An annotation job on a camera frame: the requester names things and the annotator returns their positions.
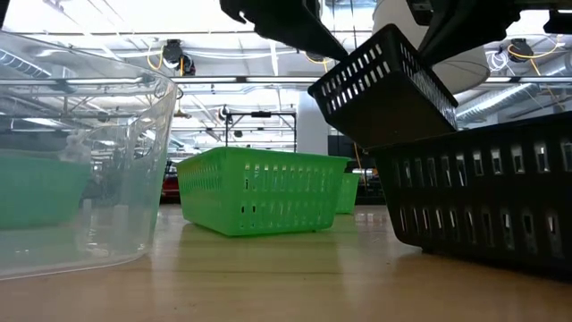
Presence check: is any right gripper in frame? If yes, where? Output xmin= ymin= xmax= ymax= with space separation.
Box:
xmin=404 ymin=0 xmax=572 ymax=67

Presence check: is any black plastic basket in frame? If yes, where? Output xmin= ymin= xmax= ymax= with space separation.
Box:
xmin=366 ymin=111 xmax=572 ymax=282
xmin=307 ymin=23 xmax=460 ymax=150

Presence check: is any green plastic basket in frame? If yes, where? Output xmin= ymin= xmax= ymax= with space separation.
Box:
xmin=334 ymin=172 xmax=362 ymax=215
xmin=0 ymin=151 xmax=93 ymax=230
xmin=174 ymin=146 xmax=352 ymax=237

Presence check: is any black cabinet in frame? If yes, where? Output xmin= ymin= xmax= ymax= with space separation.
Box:
xmin=327 ymin=133 xmax=386 ymax=206

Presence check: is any clear plastic bin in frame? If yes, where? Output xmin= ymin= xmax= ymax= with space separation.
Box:
xmin=0 ymin=30 xmax=180 ymax=282

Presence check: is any silver ventilation duct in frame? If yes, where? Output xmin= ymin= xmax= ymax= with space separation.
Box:
xmin=0 ymin=47 xmax=53 ymax=78
xmin=456 ymin=82 xmax=572 ymax=125

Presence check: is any white figurine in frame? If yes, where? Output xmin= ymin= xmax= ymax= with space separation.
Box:
xmin=60 ymin=129 xmax=93 ymax=163

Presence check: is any black ceiling cable reel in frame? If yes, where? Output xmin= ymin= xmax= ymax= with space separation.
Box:
xmin=495 ymin=38 xmax=565 ymax=75
xmin=147 ymin=38 xmax=198 ymax=77
xmin=305 ymin=50 xmax=331 ymax=72

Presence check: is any white shade table lamp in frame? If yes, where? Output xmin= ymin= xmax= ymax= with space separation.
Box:
xmin=373 ymin=0 xmax=492 ymax=96

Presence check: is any red seat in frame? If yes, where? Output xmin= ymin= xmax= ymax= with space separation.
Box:
xmin=161 ymin=161 xmax=181 ymax=201

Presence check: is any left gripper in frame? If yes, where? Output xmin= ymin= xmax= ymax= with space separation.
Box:
xmin=218 ymin=0 xmax=349 ymax=63

